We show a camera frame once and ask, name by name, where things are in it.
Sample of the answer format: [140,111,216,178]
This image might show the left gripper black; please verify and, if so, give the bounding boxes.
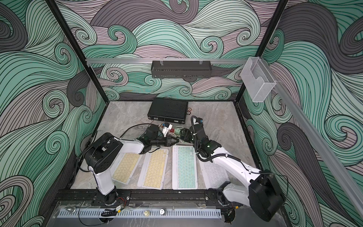
[150,136,179,148]

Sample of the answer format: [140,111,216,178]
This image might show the yellow keyboard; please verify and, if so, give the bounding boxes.
[137,149,169,190]
[112,153,141,184]

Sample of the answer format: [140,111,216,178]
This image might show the green keyboard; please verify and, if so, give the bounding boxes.
[172,145,198,190]

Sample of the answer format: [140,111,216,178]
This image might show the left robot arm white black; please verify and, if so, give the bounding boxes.
[83,124,179,206]

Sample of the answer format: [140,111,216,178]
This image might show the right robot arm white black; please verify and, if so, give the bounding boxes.
[180,124,286,222]

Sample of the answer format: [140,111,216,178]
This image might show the white keyboard far right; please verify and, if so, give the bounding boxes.
[199,161,230,189]

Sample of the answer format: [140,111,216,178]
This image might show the wooden power strip green plugs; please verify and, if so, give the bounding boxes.
[169,126,183,136]

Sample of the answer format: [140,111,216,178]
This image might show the black flat box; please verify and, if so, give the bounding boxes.
[147,98,188,124]

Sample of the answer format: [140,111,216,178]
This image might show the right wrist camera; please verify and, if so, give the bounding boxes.
[191,115,203,126]

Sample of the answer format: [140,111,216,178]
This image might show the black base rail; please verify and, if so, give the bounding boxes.
[53,189,281,207]

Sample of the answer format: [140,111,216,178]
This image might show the black wall tray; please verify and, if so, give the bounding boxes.
[151,60,212,79]

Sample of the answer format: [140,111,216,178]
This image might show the white slotted cable duct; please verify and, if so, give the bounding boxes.
[56,208,222,219]

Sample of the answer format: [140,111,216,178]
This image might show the clear acrylic wall holder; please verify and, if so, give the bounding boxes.
[240,57,276,103]

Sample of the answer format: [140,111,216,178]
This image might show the aluminium wall rail back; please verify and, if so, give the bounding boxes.
[85,58,249,66]

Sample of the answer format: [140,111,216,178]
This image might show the aluminium wall rail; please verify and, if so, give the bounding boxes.
[261,59,363,217]
[85,58,249,66]

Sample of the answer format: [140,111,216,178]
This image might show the aluminium wall rail right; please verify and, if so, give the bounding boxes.
[261,59,363,217]

